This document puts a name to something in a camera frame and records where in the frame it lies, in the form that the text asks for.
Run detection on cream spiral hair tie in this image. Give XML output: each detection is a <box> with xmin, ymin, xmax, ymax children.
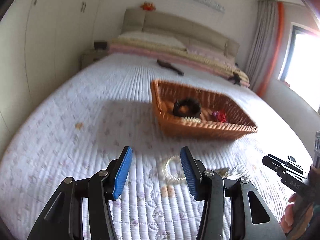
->
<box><xmin>180</xmin><ymin>115</ymin><xmax>202</xmax><ymax>125</ymax></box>

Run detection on beige nightstand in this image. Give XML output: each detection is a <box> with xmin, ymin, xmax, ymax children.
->
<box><xmin>80</xmin><ymin>49</ymin><xmax>108</xmax><ymax>69</ymax></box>

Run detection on orange plush toy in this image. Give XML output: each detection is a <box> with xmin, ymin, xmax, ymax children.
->
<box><xmin>140</xmin><ymin>2</ymin><xmax>156</xmax><ymax>11</ymax></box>

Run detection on pink pillow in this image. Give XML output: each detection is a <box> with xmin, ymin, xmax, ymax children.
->
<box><xmin>187</xmin><ymin>45</ymin><xmax>235</xmax><ymax>65</ymax></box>

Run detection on grey orange curtain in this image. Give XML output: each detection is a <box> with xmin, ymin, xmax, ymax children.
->
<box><xmin>245</xmin><ymin>1</ymin><xmax>284</xmax><ymax>98</ymax></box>

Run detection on brown wicker basket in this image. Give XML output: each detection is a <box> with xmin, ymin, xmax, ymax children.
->
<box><xmin>150</xmin><ymin>80</ymin><xmax>258</xmax><ymax>140</ymax></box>

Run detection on black scrunchie in basket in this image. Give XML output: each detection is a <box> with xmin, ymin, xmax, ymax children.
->
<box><xmin>172</xmin><ymin>98</ymin><xmax>202</xmax><ymax>118</ymax></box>

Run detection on folded beige pink quilts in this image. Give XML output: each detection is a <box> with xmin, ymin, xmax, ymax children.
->
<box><xmin>109</xmin><ymin>38</ymin><xmax>249</xmax><ymax>88</ymax></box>

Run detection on red tassel gold charm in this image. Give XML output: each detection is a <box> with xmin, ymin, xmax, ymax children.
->
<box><xmin>212</xmin><ymin>110</ymin><xmax>227</xmax><ymax>123</ymax></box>

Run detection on window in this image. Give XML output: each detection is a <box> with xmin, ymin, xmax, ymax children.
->
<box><xmin>279</xmin><ymin>23</ymin><xmax>319</xmax><ymax>112</ymax></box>

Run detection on dark box on nightstand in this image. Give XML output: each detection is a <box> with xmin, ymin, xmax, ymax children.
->
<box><xmin>93</xmin><ymin>41</ymin><xmax>108</xmax><ymax>50</ymax></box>

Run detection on dark brown object on bed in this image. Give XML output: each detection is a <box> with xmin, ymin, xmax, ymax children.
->
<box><xmin>157</xmin><ymin>60</ymin><xmax>184</xmax><ymax>76</ymax></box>

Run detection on black object on quilts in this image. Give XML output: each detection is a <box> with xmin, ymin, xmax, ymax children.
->
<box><xmin>228</xmin><ymin>72</ymin><xmax>241</xmax><ymax>86</ymax></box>

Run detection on right hand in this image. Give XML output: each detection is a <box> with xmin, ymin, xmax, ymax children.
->
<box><xmin>279</xmin><ymin>193</ymin><xmax>313</xmax><ymax>238</ymax></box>

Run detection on beige padded headboard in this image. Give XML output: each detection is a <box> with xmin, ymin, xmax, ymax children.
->
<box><xmin>121</xmin><ymin>8</ymin><xmax>240</xmax><ymax>57</ymax></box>

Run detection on white quilted bedspread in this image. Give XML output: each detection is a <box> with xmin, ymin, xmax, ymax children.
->
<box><xmin>1</xmin><ymin>54</ymin><xmax>312</xmax><ymax>239</ymax></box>

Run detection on clear bead bracelet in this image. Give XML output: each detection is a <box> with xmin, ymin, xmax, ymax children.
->
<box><xmin>162</xmin><ymin>154</ymin><xmax>187</xmax><ymax>184</ymax></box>

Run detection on cream floral pillow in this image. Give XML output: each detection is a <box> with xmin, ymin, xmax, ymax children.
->
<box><xmin>118</xmin><ymin>31</ymin><xmax>187</xmax><ymax>50</ymax></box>

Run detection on white wardrobe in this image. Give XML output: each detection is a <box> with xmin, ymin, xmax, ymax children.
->
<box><xmin>0</xmin><ymin>0</ymin><xmax>108</xmax><ymax>140</ymax></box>

